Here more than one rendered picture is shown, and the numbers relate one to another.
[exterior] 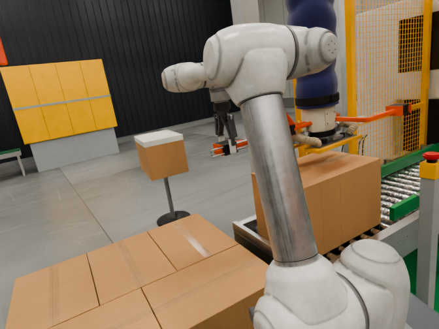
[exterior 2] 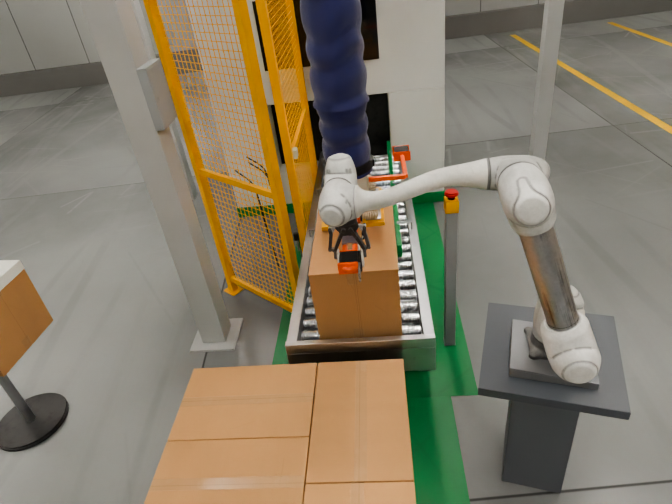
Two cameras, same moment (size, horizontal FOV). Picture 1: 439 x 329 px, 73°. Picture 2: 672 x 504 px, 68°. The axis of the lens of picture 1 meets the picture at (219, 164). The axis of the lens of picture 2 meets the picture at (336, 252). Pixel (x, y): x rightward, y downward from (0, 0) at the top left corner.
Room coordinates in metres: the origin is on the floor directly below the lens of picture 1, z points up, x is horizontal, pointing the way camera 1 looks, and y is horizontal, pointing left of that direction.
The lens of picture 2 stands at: (0.50, 1.25, 2.25)
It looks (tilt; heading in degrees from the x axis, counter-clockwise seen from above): 34 degrees down; 304
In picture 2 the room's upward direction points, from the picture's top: 8 degrees counter-clockwise
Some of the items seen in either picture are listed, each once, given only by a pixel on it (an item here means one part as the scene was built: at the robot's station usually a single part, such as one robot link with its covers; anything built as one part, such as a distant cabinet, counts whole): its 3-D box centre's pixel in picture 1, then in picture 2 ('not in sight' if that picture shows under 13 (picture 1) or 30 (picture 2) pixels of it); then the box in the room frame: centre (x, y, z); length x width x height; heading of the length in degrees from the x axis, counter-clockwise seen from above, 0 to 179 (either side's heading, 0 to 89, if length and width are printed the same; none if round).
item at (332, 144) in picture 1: (333, 140); (372, 203); (1.52, -0.62, 1.10); 0.34 x 0.10 x 0.05; 118
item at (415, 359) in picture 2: (270, 264); (361, 360); (1.42, -0.20, 0.47); 0.70 x 0.03 x 0.15; 27
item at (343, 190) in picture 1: (316, 198); (357, 268); (1.59, -0.53, 0.75); 0.60 x 0.40 x 0.40; 117
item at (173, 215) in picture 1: (168, 195); (8, 386); (3.22, 0.63, 0.31); 0.40 x 0.40 x 0.62
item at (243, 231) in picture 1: (268, 247); (359, 344); (1.42, -0.20, 0.58); 0.70 x 0.03 x 0.06; 27
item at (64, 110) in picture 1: (66, 114); not in sight; (7.98, 3.76, 1.24); 2.22 x 0.91 x 2.48; 122
